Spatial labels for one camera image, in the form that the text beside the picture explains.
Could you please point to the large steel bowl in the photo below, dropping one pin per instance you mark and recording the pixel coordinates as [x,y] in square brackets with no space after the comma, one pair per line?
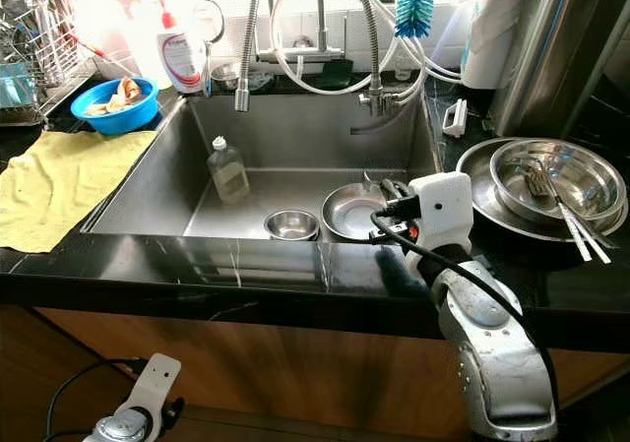
[591,166]

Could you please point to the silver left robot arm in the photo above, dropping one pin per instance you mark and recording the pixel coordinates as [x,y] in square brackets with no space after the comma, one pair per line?
[115,428]

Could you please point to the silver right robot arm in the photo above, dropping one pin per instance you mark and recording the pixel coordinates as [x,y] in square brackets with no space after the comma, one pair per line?
[502,363]

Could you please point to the medium steel bowl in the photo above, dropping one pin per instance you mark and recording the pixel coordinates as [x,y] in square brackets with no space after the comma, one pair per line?
[349,214]

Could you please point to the wide steel basin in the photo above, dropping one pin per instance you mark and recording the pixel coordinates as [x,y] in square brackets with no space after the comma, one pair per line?
[472,166]

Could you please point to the white plastic peeler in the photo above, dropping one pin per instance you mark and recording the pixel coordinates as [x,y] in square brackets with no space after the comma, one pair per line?
[454,119]

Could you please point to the small steel bowl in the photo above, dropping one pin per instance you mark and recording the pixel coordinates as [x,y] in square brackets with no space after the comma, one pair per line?
[291,225]

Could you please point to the stainless steel sink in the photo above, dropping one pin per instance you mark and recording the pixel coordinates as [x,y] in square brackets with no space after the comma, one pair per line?
[285,142]

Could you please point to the dark green sponge holder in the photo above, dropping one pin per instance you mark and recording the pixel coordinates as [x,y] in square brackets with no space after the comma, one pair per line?
[333,73]

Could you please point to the brown wooden cabinet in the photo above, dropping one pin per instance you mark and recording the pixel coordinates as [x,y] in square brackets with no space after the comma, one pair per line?
[305,373]

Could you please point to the steel gooseneck faucet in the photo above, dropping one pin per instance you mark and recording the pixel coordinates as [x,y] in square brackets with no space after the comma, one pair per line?
[374,48]

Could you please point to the steel fork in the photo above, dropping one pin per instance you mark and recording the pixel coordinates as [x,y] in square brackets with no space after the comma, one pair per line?
[538,181]

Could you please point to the clear plastic bottle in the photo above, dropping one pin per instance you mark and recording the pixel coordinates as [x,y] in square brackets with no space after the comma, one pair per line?
[226,176]

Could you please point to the white jug blue label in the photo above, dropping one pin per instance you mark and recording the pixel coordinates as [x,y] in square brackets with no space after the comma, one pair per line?
[497,38]

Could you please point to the blue bottle brush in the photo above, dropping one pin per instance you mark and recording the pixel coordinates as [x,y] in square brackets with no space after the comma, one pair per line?
[415,7]

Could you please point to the small steel tap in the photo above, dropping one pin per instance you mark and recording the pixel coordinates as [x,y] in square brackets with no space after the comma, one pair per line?
[321,14]

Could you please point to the tiny steel bowl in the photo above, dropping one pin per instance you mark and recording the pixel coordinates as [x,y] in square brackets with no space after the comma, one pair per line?
[226,74]

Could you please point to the tall stainless steel appliance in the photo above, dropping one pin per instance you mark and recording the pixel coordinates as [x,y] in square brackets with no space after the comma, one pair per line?
[561,58]

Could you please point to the teal plastic cup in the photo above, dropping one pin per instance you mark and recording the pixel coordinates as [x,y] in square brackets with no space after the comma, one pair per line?
[17,86]

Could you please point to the yellow dish cloth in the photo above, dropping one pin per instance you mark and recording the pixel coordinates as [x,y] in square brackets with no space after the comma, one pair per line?
[64,186]

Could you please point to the white dish soap pump bottle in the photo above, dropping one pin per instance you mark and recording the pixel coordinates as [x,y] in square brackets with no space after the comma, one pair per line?
[181,58]

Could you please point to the blue plastic bowl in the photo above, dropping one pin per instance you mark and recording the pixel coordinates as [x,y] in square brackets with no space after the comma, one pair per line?
[118,120]

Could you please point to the brown food scraps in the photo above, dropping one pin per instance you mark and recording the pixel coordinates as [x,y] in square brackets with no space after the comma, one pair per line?
[126,93]

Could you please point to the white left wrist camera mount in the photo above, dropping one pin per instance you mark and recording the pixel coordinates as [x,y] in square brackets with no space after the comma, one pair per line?
[155,378]

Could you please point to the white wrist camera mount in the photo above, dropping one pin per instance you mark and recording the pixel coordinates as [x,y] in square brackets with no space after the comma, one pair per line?
[443,206]
[155,378]

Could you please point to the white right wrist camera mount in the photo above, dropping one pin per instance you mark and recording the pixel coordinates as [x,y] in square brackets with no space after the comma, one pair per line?
[443,206]

